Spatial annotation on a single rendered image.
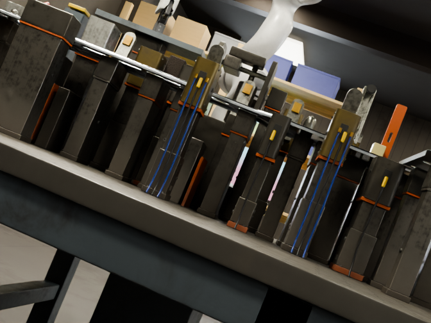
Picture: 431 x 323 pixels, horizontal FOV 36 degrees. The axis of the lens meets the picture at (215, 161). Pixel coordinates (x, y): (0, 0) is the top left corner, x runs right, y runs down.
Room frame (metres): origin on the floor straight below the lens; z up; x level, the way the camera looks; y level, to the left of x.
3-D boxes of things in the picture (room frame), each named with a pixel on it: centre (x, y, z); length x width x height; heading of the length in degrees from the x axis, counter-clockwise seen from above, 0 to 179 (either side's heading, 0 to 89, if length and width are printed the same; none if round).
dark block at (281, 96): (1.96, -0.10, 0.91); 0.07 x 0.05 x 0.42; 175
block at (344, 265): (1.51, -0.37, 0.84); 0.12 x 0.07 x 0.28; 175
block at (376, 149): (1.84, -0.41, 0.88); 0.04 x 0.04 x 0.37; 85
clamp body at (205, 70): (1.57, 0.10, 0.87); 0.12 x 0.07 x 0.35; 175
